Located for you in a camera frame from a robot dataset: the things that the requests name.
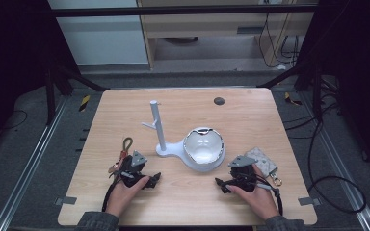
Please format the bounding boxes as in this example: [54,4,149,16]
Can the light wooden desk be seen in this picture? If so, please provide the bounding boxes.
[136,0,320,70]

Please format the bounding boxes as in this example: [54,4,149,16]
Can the right hand-held gripper cable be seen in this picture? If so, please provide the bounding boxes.
[256,182,284,217]

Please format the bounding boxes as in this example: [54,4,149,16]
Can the yellow black tape strip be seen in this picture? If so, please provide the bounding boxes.
[283,91,304,107]
[78,94,92,113]

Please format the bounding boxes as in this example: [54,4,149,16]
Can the hand-held gripper cable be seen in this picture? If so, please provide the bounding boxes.
[256,182,284,217]
[101,172,123,213]

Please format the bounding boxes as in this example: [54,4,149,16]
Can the black metal stand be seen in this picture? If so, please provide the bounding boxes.
[256,57,325,123]
[42,60,111,127]

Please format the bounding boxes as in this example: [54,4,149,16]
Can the black curtain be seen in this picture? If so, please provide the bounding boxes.
[296,0,370,179]
[0,0,82,157]

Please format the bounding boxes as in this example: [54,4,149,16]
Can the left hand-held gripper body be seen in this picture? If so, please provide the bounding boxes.
[119,149,152,189]

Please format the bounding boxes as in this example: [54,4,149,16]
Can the black looped floor cable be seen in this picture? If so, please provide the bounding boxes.
[284,95,367,215]

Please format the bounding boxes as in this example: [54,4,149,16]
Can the person's right hand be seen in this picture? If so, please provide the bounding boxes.
[225,163,281,221]

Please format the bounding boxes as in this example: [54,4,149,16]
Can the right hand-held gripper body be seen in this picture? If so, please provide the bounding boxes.
[227,155,258,193]

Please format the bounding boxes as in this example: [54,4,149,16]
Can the grey cloth item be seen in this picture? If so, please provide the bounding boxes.
[244,146,284,188]

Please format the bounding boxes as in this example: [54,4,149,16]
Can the white cabinet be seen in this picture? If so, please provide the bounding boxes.
[47,0,150,67]

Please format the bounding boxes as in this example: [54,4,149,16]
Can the black cables under desk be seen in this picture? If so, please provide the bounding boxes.
[257,12,302,69]

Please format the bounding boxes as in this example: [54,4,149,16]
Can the left hand-held gripper cable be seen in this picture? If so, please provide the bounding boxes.
[101,172,123,213]

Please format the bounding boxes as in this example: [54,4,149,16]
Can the aluminium floor rail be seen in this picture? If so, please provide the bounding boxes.
[302,91,370,231]
[0,95,69,231]

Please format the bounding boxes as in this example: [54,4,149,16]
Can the grey metal table bracket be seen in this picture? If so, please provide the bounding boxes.
[298,196,322,207]
[54,195,78,206]

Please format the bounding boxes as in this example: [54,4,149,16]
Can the person's left hand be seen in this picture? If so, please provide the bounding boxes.
[105,175,151,218]

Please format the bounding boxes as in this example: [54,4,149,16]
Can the black horizontal frame bar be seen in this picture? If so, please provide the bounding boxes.
[49,4,320,18]

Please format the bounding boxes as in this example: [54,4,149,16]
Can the white hook stand with bowl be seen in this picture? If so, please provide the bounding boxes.
[141,99,226,173]

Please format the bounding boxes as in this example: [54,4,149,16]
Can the thin black floor cable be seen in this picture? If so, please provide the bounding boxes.
[0,109,29,131]

